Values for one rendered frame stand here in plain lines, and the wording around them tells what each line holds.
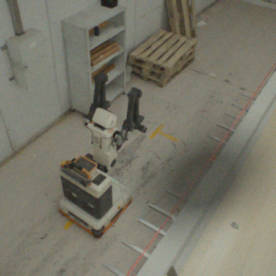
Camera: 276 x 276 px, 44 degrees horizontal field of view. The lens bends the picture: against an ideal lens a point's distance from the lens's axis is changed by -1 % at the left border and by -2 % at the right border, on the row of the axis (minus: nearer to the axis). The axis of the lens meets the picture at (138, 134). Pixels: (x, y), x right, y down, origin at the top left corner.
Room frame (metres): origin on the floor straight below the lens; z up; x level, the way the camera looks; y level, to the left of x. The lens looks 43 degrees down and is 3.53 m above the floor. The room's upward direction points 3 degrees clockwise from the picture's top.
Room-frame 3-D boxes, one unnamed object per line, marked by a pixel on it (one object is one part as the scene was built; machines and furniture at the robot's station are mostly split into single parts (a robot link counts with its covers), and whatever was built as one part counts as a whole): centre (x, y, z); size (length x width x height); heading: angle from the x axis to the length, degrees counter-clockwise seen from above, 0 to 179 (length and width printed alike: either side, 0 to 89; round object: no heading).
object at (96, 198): (2.32, 0.51, 0.59); 0.55 x 0.34 x 0.83; 57
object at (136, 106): (2.67, 0.04, 1.41); 0.11 x 0.06 x 0.43; 56
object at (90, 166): (2.30, 0.53, 0.87); 0.23 x 0.15 x 0.11; 57
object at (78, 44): (4.51, 0.67, 0.78); 0.90 x 0.45 x 1.55; 148
